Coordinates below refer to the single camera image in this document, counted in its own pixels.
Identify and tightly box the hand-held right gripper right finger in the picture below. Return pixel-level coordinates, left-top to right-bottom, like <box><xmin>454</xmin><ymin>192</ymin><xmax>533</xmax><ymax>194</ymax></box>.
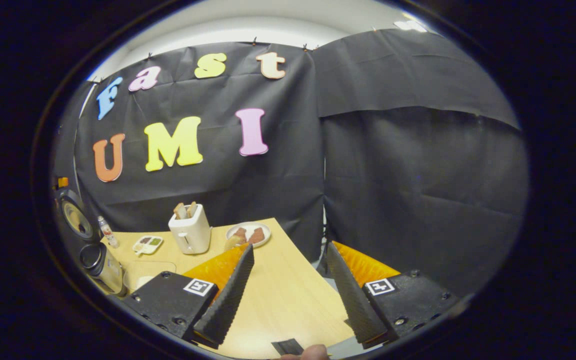
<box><xmin>325</xmin><ymin>241</ymin><xmax>461</xmax><ymax>349</ymax></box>

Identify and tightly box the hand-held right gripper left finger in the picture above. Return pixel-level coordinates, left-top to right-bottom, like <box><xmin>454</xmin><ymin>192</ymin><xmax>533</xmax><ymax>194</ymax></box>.
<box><xmin>123</xmin><ymin>243</ymin><xmax>255</xmax><ymax>348</ymax></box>

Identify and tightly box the dark grey rice cooker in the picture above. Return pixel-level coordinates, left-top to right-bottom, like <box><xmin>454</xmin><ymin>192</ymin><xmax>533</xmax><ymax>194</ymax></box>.
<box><xmin>57</xmin><ymin>189</ymin><xmax>129</xmax><ymax>297</ymax></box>

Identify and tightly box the white toaster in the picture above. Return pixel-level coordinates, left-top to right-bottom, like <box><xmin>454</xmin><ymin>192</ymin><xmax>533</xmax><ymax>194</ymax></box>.
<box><xmin>168</xmin><ymin>201</ymin><xmax>212</xmax><ymax>255</ymax></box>

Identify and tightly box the white round plate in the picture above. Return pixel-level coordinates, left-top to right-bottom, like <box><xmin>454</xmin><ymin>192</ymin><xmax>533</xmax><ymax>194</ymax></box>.
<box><xmin>225</xmin><ymin>222</ymin><xmax>272</xmax><ymax>249</ymax></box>

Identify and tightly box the white divided grain dish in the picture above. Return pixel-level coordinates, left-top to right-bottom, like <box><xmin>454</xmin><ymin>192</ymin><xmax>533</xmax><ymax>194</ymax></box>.
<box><xmin>132</xmin><ymin>235</ymin><xmax>164</xmax><ymax>257</ymax></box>

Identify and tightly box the black backdrop cloth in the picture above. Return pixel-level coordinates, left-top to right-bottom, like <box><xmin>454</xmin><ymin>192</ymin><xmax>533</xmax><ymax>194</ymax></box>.
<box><xmin>53</xmin><ymin>27</ymin><xmax>529</xmax><ymax>296</ymax></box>

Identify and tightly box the small clear water bottle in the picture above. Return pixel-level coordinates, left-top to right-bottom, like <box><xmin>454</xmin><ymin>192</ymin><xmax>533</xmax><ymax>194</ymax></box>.
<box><xmin>97</xmin><ymin>216</ymin><xmax>120</xmax><ymax>249</ymax></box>

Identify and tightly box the small ceiling light panel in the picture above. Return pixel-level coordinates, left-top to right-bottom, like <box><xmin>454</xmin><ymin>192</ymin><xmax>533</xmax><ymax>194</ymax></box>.
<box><xmin>393</xmin><ymin>20</ymin><xmax>428</xmax><ymax>33</ymax></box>

